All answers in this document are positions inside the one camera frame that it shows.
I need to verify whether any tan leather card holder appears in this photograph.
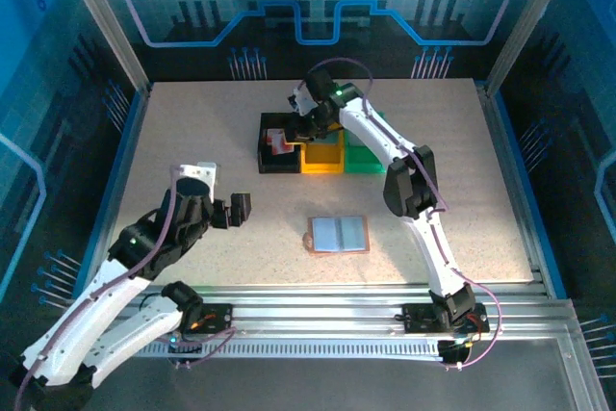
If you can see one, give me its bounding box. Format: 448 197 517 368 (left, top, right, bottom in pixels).
302 215 371 256

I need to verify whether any green VIP card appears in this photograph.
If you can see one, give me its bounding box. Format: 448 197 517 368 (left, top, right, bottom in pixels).
340 218 366 249

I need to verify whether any black plastic bin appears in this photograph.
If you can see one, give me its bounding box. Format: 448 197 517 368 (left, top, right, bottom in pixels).
258 111 305 175

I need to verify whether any yellow plastic bin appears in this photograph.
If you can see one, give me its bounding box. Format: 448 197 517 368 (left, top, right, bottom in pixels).
300 127 347 175

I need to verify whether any green plastic bin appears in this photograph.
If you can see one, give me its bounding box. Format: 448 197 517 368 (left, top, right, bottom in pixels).
342 110 389 175

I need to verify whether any blue table edge strip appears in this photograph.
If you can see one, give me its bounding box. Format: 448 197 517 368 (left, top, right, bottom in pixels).
490 90 568 299
71 88 148 299

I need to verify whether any black connector board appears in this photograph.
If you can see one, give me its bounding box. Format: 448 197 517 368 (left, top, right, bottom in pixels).
436 337 475 369
166 333 203 372

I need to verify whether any grey metal plate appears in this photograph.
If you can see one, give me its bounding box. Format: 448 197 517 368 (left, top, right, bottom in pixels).
28 333 610 411

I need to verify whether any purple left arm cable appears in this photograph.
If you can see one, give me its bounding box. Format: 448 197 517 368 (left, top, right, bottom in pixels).
12 163 242 411

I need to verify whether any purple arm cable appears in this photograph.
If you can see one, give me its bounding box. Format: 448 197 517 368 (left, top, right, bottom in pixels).
295 57 504 369
12 163 242 411

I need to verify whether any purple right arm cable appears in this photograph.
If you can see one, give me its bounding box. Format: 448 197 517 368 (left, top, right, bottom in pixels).
295 57 504 369

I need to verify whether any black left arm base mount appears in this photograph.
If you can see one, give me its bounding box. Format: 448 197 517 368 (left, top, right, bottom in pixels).
190 302 235 335

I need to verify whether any aluminium front rail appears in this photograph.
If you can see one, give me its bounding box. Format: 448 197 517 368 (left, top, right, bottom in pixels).
60 283 577 341

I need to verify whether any slotted cable duct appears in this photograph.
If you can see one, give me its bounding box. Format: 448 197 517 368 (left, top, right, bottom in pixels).
134 337 447 360

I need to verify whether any aluminium side rail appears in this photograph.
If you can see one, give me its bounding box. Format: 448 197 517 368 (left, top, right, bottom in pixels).
475 83 550 287

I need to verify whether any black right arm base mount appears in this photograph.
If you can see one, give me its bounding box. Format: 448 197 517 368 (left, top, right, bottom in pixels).
397 302 490 335

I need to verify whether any aluminium frame post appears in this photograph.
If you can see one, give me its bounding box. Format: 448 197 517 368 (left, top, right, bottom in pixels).
484 0 581 94
52 0 151 94

